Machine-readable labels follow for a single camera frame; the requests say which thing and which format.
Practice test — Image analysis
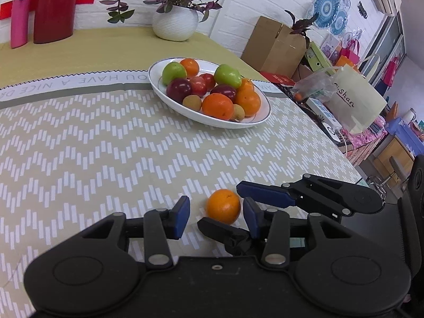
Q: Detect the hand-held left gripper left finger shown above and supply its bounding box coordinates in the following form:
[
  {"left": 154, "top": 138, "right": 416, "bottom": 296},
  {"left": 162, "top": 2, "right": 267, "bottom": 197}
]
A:
[{"left": 79, "top": 196, "right": 191, "bottom": 270}]

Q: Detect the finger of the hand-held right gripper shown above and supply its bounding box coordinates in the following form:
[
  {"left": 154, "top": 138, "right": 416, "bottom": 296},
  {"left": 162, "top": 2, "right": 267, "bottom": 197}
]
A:
[
  {"left": 198, "top": 217, "right": 266, "bottom": 257},
  {"left": 236, "top": 174, "right": 353, "bottom": 218}
]

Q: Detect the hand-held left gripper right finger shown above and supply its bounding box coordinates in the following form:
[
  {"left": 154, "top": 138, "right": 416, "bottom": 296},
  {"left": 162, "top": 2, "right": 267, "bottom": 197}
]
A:
[{"left": 243, "top": 198, "right": 348, "bottom": 267}]

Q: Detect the small orange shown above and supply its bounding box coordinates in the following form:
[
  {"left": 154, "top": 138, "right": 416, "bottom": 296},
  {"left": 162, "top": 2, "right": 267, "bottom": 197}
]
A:
[{"left": 206, "top": 189, "right": 241, "bottom": 226}]

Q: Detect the large orange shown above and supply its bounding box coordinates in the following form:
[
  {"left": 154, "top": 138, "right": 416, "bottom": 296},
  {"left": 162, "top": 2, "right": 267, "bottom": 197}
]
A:
[{"left": 235, "top": 90, "right": 262, "bottom": 117}]

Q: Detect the deep orange mandarin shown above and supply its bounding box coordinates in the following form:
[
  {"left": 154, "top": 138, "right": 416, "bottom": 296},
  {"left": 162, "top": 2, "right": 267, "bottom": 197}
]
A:
[
  {"left": 180, "top": 58, "right": 200, "bottom": 78},
  {"left": 202, "top": 93, "right": 235, "bottom": 121}
]

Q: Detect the dark red plum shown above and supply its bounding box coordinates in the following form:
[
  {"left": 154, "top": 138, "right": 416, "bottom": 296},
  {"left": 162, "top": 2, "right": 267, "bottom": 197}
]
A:
[
  {"left": 166, "top": 77, "right": 193, "bottom": 104},
  {"left": 210, "top": 84, "right": 237, "bottom": 101}
]

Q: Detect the medium orange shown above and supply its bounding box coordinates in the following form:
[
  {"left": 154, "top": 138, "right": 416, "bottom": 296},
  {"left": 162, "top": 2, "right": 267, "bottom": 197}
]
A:
[{"left": 238, "top": 78, "right": 255, "bottom": 94}]

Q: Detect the green apple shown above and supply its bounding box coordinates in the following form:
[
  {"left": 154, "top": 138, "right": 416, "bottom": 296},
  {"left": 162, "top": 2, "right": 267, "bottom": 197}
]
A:
[
  {"left": 214, "top": 64, "right": 242, "bottom": 89},
  {"left": 162, "top": 61, "right": 188, "bottom": 86}
]

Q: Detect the small red apple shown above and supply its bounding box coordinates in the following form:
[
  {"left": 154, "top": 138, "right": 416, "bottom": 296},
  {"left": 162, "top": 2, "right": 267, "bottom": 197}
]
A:
[
  {"left": 200, "top": 73, "right": 217, "bottom": 92},
  {"left": 189, "top": 76, "right": 208, "bottom": 97}
]

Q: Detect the white plate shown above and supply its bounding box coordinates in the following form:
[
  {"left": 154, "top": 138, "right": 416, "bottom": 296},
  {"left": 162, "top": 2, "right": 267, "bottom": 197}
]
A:
[{"left": 148, "top": 56, "right": 272, "bottom": 129}]

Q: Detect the gray office chair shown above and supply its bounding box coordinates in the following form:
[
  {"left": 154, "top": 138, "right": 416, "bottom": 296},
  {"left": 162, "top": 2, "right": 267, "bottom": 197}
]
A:
[{"left": 368, "top": 156, "right": 411, "bottom": 193}]

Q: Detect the red plaid cloth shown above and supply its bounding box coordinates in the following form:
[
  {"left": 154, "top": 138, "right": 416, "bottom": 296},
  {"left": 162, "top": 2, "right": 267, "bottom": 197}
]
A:
[{"left": 262, "top": 73, "right": 368, "bottom": 166}]

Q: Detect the wooden cabinet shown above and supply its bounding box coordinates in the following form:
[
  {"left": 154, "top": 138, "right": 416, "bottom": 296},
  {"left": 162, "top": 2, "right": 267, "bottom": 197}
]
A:
[{"left": 351, "top": 132, "right": 416, "bottom": 173}]

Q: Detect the pink floral cloth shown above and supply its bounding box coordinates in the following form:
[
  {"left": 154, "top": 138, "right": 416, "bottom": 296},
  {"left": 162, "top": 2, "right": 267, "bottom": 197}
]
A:
[{"left": 341, "top": 119, "right": 388, "bottom": 149}]

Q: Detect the white round device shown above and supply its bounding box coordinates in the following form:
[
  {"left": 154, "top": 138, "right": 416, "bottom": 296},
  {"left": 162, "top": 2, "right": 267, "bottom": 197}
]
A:
[{"left": 325, "top": 124, "right": 345, "bottom": 141}]

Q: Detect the cream tote bag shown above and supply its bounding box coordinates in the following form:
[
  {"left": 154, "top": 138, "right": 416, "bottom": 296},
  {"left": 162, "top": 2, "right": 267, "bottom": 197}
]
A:
[{"left": 326, "top": 55, "right": 387, "bottom": 135}]

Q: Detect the white power strip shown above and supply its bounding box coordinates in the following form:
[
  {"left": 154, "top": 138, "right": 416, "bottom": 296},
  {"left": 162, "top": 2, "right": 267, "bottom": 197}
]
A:
[{"left": 306, "top": 98, "right": 340, "bottom": 128}]

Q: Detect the red envelope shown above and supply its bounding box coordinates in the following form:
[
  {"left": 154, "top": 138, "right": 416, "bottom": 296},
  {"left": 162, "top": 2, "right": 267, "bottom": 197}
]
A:
[{"left": 260, "top": 71, "right": 295, "bottom": 87}]

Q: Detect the clear plastic bag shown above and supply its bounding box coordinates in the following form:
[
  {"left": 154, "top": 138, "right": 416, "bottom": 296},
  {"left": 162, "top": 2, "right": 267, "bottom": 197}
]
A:
[{"left": 291, "top": 68, "right": 342, "bottom": 101}]

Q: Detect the beige zigzag patterned tablecloth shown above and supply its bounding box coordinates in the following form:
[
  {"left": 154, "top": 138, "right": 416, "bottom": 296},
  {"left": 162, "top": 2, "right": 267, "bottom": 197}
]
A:
[{"left": 0, "top": 68, "right": 363, "bottom": 308}]

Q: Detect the small cardboard box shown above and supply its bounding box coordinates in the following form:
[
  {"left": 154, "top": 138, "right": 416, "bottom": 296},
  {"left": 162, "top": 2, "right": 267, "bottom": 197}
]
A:
[{"left": 293, "top": 63, "right": 313, "bottom": 82}]

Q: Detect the magenta shopping bag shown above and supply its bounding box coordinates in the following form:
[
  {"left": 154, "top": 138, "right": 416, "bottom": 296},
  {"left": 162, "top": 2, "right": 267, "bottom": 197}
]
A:
[{"left": 382, "top": 56, "right": 400, "bottom": 83}]

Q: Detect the orange gift bag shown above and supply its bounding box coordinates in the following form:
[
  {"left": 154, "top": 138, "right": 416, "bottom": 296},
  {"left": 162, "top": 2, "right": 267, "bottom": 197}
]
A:
[{"left": 336, "top": 56, "right": 360, "bottom": 72}]

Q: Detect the large cardboard box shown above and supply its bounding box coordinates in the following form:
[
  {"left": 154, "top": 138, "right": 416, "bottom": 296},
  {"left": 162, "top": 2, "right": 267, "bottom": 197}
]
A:
[{"left": 241, "top": 16, "right": 307, "bottom": 78}]

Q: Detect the pink gift bag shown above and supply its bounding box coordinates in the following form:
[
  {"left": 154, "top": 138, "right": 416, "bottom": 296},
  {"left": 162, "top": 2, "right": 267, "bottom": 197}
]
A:
[{"left": 341, "top": 40, "right": 361, "bottom": 67}]

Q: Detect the glass window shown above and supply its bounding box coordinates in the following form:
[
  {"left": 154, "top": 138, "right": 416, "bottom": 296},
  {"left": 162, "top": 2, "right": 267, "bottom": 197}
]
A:
[{"left": 361, "top": 13, "right": 406, "bottom": 83}]

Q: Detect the purple leaf plant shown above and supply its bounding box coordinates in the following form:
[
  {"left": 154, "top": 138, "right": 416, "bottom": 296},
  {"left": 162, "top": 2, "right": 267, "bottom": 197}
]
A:
[{"left": 285, "top": 10, "right": 319, "bottom": 50}]

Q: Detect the medium blue round fan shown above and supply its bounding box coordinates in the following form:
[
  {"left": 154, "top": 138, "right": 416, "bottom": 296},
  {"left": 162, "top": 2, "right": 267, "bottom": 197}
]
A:
[{"left": 330, "top": 10, "right": 348, "bottom": 36}]

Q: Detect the potted plant in white pot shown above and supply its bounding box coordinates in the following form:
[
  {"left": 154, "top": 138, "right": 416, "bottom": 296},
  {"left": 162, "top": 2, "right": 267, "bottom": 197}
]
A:
[{"left": 99, "top": 0, "right": 224, "bottom": 42}]

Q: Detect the olive green tablecloth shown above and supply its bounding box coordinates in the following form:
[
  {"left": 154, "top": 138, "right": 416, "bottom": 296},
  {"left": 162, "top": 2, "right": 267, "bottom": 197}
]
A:
[{"left": 0, "top": 26, "right": 266, "bottom": 88}]

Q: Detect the large blue round fan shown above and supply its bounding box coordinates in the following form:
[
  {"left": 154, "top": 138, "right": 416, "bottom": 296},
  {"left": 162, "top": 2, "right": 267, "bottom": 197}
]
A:
[{"left": 313, "top": 0, "right": 341, "bottom": 29}]

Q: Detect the red thermos jug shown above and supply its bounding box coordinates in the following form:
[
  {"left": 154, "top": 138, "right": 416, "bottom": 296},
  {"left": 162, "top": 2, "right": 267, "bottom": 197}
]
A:
[{"left": 33, "top": 0, "right": 80, "bottom": 45}]

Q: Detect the pink thermos bottle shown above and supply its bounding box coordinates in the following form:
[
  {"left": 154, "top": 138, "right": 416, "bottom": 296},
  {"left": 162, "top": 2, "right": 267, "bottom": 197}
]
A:
[{"left": 11, "top": 0, "right": 33, "bottom": 49}]

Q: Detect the white wall conduit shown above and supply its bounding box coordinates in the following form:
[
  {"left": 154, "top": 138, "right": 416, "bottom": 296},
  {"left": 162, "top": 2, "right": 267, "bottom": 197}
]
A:
[{"left": 209, "top": 0, "right": 237, "bottom": 37}]

